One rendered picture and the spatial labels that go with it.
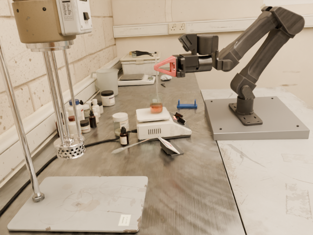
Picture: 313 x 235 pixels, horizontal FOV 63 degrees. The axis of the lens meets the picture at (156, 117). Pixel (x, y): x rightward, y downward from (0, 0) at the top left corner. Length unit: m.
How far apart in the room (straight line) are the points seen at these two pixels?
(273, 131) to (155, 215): 0.54
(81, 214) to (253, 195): 0.42
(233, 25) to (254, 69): 1.35
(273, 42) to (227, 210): 0.62
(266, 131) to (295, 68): 1.66
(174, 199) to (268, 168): 0.30
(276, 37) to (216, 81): 1.47
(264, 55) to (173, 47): 1.43
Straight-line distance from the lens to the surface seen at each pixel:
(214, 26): 2.31
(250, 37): 0.98
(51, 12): 0.52
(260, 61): 1.02
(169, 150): 0.85
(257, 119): 1.03
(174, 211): 0.64
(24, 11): 0.53
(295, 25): 1.02
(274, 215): 0.66
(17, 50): 1.04
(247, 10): 2.41
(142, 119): 0.92
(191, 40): 0.92
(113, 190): 0.70
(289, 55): 2.56
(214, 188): 0.71
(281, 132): 0.99
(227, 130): 0.96
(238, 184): 0.73
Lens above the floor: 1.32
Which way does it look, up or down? 21 degrees down
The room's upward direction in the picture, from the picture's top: 3 degrees counter-clockwise
